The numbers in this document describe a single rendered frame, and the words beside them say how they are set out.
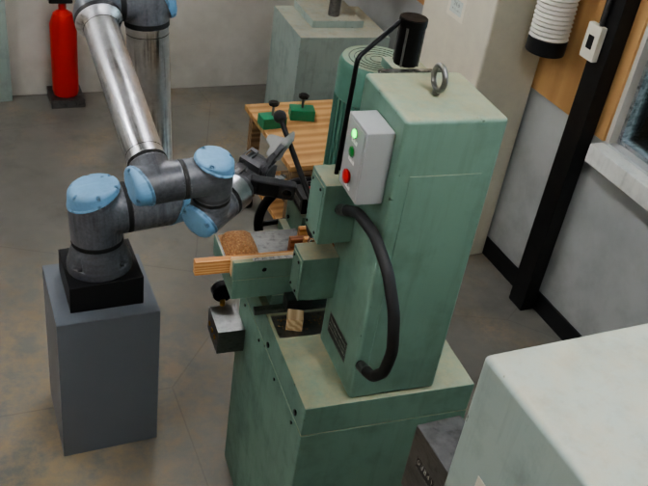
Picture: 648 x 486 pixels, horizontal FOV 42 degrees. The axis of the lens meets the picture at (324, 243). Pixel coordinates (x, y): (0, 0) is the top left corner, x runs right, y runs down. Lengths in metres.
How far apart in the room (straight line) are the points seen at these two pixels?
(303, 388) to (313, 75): 2.54
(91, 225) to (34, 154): 2.06
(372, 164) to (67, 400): 1.44
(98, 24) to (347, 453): 1.19
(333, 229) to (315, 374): 0.39
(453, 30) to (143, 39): 1.72
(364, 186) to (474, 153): 0.22
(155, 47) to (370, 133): 0.84
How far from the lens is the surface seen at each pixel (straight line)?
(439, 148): 1.63
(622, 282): 3.38
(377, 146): 1.61
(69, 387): 2.68
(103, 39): 2.09
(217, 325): 2.41
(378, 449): 2.15
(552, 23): 3.34
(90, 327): 2.54
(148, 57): 2.27
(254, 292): 2.15
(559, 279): 3.66
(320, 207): 1.79
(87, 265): 2.50
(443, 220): 1.73
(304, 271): 1.92
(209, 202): 1.91
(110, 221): 2.43
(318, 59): 4.27
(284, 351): 2.08
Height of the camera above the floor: 2.18
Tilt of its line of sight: 34 degrees down
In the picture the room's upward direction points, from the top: 9 degrees clockwise
